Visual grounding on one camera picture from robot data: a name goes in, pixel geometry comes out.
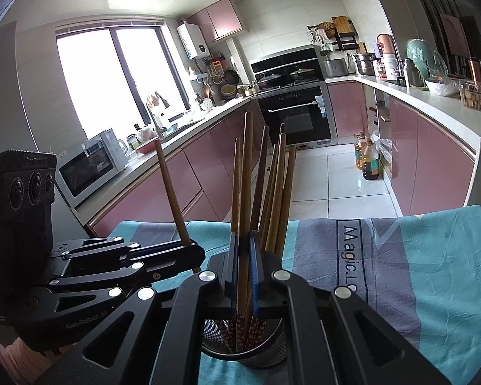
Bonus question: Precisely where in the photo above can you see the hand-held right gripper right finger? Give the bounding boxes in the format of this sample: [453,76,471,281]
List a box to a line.
[249,230,452,385]

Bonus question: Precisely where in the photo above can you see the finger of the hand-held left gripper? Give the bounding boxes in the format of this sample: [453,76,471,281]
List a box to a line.
[52,237,145,263]
[50,243,206,293]

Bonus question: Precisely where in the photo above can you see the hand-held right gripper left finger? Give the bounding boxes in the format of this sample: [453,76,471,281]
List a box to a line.
[36,232,240,385]

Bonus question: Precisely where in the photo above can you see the brown wooden chopstick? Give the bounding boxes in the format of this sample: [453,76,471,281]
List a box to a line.
[238,111,254,351]
[154,138,201,273]

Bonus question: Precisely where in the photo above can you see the black mesh utensil holder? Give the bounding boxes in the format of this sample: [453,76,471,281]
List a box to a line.
[201,317,287,370]

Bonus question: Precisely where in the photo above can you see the bunch of wooden chopsticks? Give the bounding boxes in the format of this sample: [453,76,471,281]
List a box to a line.
[214,124,298,354]

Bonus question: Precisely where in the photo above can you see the person's left forearm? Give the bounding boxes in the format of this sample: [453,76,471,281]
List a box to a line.
[0,339,65,385]

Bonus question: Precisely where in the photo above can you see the white countertop oven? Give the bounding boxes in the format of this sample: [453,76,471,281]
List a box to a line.
[58,128,129,209]

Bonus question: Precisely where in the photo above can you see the pink bowl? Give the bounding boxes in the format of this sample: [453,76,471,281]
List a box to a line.
[135,136,160,155]

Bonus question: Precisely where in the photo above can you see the pink kitchen base cabinets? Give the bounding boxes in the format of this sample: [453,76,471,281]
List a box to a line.
[86,96,273,237]
[326,74,481,217]

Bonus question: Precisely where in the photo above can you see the grey refrigerator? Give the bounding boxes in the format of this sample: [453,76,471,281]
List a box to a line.
[0,20,57,157]

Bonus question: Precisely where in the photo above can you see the chrome sink faucet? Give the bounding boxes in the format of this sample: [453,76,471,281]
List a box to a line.
[146,102,165,139]

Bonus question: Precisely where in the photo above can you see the large kitchen window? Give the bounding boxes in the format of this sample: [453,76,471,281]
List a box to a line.
[56,22,185,141]

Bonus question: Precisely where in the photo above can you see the dark cooking oil bottle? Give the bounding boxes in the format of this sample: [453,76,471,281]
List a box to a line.
[362,138,381,181]

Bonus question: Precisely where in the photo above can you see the teal grey printed tablecloth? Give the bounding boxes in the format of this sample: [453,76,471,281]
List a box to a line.
[108,204,481,385]

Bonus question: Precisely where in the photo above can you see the black built-in oven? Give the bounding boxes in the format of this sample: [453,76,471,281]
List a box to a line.
[257,83,337,146]

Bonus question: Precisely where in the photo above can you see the white plastic bag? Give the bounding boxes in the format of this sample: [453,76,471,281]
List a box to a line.
[372,128,393,177]

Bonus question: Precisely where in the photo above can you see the white vent pipe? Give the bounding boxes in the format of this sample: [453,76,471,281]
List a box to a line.
[228,38,247,85]

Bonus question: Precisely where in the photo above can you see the black range hood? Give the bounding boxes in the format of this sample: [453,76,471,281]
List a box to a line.
[249,46,325,89]

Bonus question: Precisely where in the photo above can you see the stainless steel stock pot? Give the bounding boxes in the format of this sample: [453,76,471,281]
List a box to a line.
[353,53,377,76]

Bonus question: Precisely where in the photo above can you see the white plastic jug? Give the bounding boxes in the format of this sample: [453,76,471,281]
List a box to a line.
[384,54,399,81]

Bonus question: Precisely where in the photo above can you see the steel thermos flask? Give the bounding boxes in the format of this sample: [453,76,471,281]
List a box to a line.
[401,58,423,87]

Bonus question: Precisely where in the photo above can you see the white bowl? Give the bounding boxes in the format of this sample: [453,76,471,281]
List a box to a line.
[425,77,461,97]

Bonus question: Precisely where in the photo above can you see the mint green appliance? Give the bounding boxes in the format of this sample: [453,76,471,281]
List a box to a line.
[406,38,439,79]

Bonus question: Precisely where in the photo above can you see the clear cookie container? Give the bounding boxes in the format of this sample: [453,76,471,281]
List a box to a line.
[459,80,481,110]

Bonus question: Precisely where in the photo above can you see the copper tumbler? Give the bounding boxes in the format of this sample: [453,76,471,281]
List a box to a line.
[467,57,481,85]

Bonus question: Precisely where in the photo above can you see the white wall water heater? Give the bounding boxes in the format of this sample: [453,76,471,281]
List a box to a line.
[176,23,209,60]

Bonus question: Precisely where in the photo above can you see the pink wall cabinet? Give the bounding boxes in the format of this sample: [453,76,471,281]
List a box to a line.
[186,0,243,43]

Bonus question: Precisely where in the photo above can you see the black wall rack with boards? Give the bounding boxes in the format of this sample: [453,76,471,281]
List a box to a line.
[308,16,359,51]

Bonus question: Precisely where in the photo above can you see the framed wall picture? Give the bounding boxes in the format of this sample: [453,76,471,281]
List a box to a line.
[439,12,469,57]

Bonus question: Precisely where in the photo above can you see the striped dark wall panel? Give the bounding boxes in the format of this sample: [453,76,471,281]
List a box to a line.
[415,0,481,73]

